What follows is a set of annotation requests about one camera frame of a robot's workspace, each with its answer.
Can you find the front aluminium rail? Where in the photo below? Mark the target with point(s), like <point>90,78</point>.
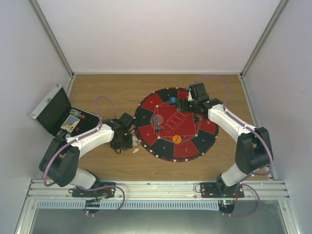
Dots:
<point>165,190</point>

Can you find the slotted cable duct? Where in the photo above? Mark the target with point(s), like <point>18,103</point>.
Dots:
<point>129,204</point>

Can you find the orange big blind button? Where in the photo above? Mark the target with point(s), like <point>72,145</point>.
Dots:
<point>176,139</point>

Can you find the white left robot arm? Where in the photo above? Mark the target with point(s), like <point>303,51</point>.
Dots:
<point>60,162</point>

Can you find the round red black poker mat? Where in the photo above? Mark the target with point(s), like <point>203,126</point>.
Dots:
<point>198,134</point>

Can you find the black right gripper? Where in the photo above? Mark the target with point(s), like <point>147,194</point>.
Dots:
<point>185,109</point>

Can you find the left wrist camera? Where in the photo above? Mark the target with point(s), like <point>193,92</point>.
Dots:
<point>126,121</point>

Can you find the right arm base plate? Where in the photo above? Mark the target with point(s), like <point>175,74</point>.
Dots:
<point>219,190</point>

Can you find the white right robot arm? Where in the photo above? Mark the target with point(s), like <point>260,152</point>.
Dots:
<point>253,154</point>

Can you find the playing card deck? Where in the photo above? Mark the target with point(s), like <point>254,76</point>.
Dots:
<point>70,123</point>

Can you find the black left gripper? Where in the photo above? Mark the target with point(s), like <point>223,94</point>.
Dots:
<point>128,145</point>

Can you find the aluminium poker case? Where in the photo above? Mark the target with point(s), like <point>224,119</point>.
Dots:
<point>54,109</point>

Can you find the clear round dealer button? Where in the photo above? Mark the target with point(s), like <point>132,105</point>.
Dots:
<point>158,119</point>

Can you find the blue small blind button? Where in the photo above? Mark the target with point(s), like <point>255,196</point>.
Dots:
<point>173,100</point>

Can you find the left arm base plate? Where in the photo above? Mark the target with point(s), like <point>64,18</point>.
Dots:
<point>100,190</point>

